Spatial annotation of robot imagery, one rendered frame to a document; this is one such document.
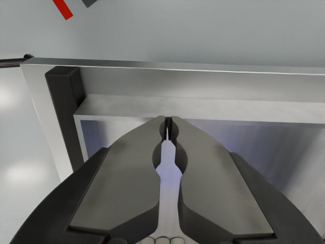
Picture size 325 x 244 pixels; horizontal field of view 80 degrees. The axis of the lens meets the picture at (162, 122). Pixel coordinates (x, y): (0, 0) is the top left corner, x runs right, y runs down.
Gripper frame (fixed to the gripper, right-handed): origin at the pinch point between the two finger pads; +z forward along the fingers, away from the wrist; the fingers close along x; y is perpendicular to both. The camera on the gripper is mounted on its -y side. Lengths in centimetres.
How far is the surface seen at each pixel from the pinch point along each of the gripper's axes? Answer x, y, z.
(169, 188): 0.8, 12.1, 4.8
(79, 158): -7.8, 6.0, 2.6
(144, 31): -10, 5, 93
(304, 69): 11.8, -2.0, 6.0
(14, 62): -72, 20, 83
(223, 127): 5.4, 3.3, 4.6
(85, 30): -39, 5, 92
